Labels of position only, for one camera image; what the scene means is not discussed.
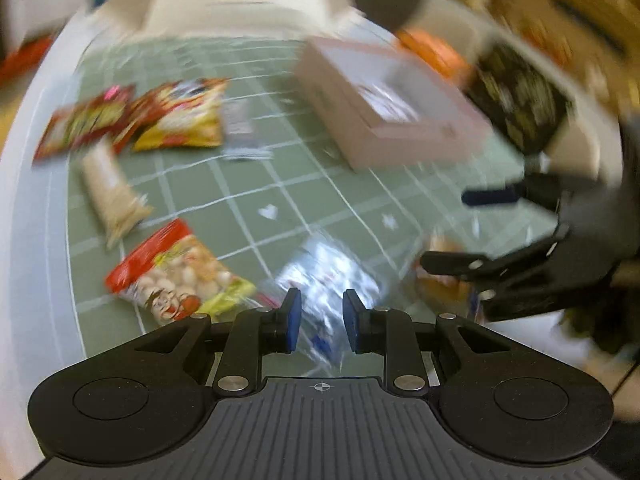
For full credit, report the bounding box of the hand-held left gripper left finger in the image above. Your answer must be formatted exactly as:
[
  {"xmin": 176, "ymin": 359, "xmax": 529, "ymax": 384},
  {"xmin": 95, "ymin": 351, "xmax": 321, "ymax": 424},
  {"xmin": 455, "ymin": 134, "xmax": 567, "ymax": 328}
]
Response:
[{"xmin": 132, "ymin": 287, "xmax": 303, "ymax": 397}]

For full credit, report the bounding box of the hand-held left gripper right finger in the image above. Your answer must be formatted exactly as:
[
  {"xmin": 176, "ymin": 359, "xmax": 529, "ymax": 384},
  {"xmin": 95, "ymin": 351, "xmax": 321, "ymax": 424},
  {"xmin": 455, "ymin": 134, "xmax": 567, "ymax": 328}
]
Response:
[{"xmin": 342, "ymin": 289, "xmax": 512, "ymax": 397}]

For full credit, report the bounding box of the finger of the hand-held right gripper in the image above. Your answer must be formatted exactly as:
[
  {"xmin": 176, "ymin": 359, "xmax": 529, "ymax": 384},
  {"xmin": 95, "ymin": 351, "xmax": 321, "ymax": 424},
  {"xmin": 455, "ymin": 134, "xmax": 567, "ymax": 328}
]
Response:
[
  {"xmin": 420, "ymin": 224, "xmax": 573, "ymax": 323},
  {"xmin": 461, "ymin": 171, "xmax": 568, "ymax": 212}
]

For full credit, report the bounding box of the orange clear snack packet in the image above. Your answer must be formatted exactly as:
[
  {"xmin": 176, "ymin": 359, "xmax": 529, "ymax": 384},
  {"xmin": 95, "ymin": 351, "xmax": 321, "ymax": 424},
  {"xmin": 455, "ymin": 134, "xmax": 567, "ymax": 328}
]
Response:
[{"xmin": 414, "ymin": 234, "xmax": 487, "ymax": 322}]

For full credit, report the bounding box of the silver foil snack packet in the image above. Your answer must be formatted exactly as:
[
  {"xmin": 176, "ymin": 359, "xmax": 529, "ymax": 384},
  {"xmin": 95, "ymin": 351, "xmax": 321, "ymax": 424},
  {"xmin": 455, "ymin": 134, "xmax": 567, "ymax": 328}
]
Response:
[{"xmin": 274, "ymin": 234, "xmax": 397, "ymax": 372}]

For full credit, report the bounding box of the red white nut packet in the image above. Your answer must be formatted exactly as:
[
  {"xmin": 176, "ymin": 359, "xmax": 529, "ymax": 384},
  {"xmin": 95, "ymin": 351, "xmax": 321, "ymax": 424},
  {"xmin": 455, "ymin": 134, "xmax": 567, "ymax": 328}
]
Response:
[{"xmin": 104, "ymin": 218, "xmax": 258, "ymax": 326}]

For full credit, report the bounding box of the pink cardboard box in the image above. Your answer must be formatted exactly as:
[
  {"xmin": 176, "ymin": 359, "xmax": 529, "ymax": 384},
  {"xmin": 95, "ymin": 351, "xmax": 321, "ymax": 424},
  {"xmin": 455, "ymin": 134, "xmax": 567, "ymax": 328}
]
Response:
[{"xmin": 292, "ymin": 37, "xmax": 493, "ymax": 172}]

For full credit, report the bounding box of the small white snack packet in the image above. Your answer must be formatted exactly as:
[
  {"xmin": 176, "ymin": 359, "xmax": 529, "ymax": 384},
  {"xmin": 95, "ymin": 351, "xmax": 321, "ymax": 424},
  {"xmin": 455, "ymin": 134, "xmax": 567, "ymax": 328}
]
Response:
[{"xmin": 220, "ymin": 99, "xmax": 273, "ymax": 162}]

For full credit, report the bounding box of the beige snack packet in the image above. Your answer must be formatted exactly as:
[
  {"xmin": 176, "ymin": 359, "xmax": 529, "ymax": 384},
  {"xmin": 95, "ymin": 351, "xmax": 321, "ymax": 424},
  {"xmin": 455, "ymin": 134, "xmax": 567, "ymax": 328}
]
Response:
[{"xmin": 80, "ymin": 139, "xmax": 154, "ymax": 251}]

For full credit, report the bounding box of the yellow panda snack packet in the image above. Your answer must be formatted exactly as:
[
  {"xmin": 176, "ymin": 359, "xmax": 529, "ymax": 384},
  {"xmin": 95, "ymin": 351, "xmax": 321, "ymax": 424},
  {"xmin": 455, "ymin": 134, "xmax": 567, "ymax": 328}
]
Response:
[{"xmin": 112, "ymin": 77, "xmax": 229, "ymax": 154}]

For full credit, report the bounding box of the red snack packet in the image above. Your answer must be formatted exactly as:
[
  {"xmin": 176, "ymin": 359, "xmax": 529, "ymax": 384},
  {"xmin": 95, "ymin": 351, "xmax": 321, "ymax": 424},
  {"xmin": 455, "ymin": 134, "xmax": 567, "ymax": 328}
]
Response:
[{"xmin": 32, "ymin": 85, "xmax": 137, "ymax": 162}]

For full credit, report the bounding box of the black gold-printed bag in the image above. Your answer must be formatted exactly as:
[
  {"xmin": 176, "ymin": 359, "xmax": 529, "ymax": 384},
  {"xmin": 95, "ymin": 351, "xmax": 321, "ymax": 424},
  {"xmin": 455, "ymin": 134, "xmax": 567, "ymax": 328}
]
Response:
[{"xmin": 469, "ymin": 40, "xmax": 575, "ymax": 157}]

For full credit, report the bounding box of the green checked tablecloth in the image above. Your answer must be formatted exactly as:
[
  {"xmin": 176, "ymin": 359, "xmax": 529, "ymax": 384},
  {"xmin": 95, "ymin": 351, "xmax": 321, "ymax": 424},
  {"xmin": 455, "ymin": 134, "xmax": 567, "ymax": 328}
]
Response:
[{"xmin": 47, "ymin": 10, "xmax": 563, "ymax": 361}]

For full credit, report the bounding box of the orange tissue pack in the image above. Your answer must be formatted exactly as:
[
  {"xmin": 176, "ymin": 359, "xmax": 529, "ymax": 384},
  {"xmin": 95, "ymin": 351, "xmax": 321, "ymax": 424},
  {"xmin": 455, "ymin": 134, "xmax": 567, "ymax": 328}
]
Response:
[{"xmin": 397, "ymin": 27, "xmax": 473, "ymax": 83}]

